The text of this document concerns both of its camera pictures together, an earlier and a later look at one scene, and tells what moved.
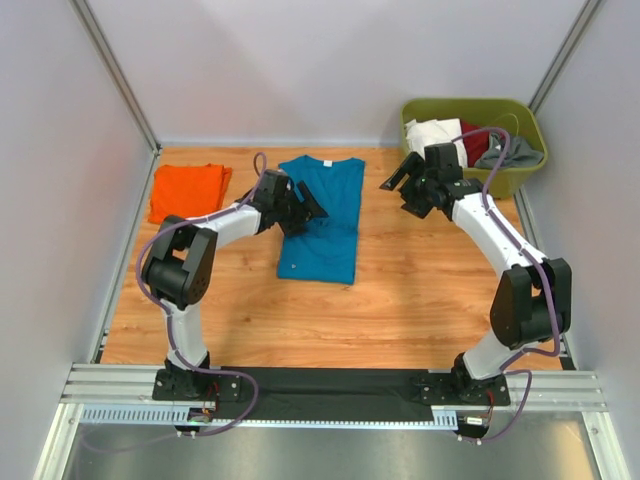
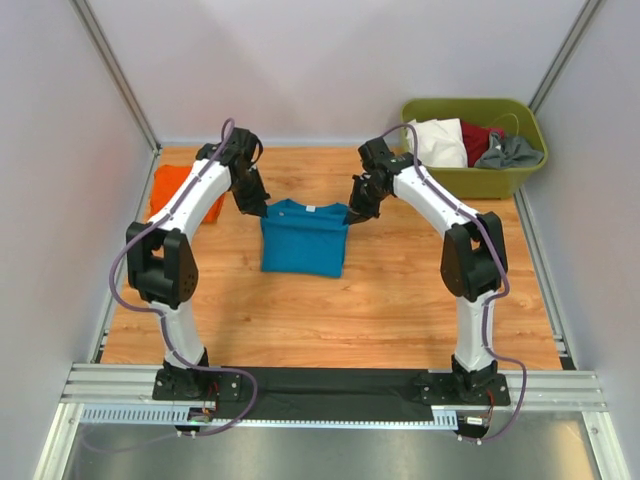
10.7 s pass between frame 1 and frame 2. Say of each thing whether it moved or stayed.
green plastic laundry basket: stayed
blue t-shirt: moved
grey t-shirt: stayed
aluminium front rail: stayed
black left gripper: moved
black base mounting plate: stayed
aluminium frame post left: stayed
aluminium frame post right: stayed
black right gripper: moved
